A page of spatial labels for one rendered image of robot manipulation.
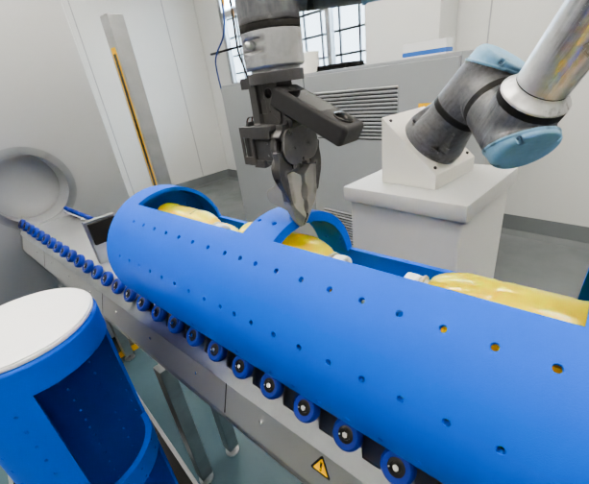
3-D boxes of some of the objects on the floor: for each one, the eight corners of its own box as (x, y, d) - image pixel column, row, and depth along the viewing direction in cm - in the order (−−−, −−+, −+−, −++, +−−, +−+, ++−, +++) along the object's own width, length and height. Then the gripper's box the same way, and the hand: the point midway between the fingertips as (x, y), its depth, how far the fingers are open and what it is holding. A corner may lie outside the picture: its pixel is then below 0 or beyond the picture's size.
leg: (233, 441, 151) (199, 332, 124) (241, 448, 147) (208, 338, 120) (223, 451, 147) (185, 342, 120) (232, 459, 144) (195, 349, 116)
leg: (208, 467, 142) (165, 356, 115) (216, 475, 138) (175, 364, 111) (196, 479, 138) (150, 367, 111) (205, 488, 134) (159, 375, 107)
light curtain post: (217, 362, 196) (115, 16, 122) (224, 367, 192) (123, 13, 118) (209, 369, 192) (98, 16, 118) (215, 374, 188) (106, 12, 114)
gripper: (271, 73, 49) (289, 209, 58) (223, 78, 43) (252, 229, 52) (318, 65, 44) (331, 217, 53) (271, 70, 38) (294, 239, 47)
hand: (305, 218), depth 50 cm, fingers closed, pressing on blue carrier
